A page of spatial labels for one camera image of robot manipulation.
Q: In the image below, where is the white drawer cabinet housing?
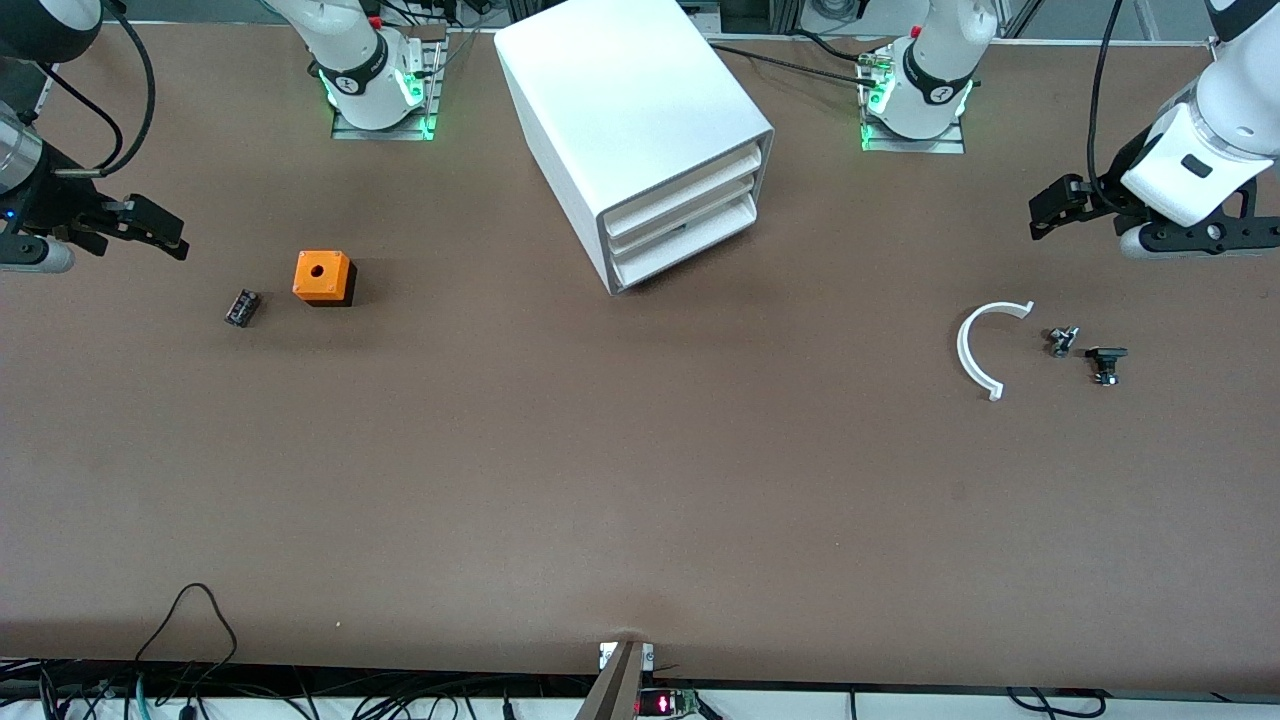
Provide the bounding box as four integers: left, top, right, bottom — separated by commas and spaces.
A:
495, 0, 776, 296

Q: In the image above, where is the small black plastic part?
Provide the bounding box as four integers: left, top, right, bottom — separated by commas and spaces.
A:
1085, 346, 1130, 387

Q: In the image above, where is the white curved plastic arc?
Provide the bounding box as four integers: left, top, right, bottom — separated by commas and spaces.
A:
956, 300, 1036, 402

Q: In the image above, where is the small device with red light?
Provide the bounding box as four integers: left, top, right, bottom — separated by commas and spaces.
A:
636, 688, 706, 718

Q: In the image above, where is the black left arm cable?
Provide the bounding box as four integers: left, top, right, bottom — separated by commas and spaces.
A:
1088, 0, 1131, 201

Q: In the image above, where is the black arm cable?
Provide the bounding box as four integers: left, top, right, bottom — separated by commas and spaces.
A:
1088, 0, 1131, 201
35, 0, 158, 179

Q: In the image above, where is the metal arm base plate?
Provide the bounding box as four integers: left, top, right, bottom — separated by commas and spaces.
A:
330, 28, 446, 141
860, 45, 967, 155

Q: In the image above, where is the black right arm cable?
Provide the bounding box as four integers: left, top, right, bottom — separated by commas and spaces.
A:
35, 0, 158, 179

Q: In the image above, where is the orange button enclosure box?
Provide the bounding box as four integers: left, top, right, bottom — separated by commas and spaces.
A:
292, 250, 358, 308

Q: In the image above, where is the long black table cable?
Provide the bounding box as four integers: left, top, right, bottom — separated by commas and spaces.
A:
708, 42, 883, 89

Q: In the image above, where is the black looped cable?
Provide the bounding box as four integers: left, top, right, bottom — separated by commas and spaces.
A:
135, 583, 239, 669

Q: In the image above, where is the brown camera mount beam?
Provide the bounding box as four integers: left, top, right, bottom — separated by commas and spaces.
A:
575, 640, 656, 720

